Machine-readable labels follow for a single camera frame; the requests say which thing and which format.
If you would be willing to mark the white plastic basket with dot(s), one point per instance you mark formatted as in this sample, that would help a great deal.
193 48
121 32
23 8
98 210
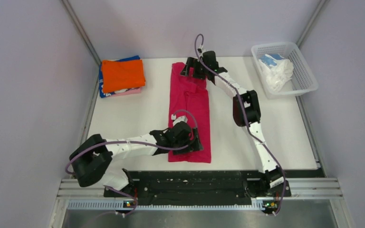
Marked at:
302 81

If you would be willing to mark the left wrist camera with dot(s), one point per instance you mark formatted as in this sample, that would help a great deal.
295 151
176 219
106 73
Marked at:
175 120

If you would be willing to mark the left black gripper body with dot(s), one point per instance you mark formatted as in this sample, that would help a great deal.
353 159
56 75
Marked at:
186 141

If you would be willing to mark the blue folded t-shirt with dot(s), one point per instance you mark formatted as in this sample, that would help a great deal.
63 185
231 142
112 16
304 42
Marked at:
101 76

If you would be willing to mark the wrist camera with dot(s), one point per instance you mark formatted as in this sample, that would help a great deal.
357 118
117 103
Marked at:
201 49
175 120

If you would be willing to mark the aluminium rail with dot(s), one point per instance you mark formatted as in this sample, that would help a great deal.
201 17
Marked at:
300 188

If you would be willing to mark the light blue cloth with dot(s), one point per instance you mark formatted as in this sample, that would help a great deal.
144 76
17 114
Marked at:
271 60

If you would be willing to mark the white crumpled t-shirt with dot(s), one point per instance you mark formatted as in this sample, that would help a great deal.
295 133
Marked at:
276 77

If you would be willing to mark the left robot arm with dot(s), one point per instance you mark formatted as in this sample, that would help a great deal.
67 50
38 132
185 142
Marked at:
91 161

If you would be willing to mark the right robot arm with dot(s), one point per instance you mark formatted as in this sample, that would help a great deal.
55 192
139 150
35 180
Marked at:
246 114

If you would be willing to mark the light pink folded t-shirt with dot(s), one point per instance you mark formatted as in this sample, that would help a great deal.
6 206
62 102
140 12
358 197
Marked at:
124 92

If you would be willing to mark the orange folded t-shirt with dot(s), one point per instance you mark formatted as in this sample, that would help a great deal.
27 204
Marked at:
122 75

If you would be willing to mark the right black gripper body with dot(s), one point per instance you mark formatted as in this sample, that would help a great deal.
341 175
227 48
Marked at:
199 70

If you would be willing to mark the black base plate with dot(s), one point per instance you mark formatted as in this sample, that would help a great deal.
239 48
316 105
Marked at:
190 188

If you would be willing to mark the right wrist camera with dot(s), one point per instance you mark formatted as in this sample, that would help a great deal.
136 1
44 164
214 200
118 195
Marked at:
201 49

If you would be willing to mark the white cable duct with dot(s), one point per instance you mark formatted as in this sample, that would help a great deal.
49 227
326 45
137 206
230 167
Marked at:
121 205

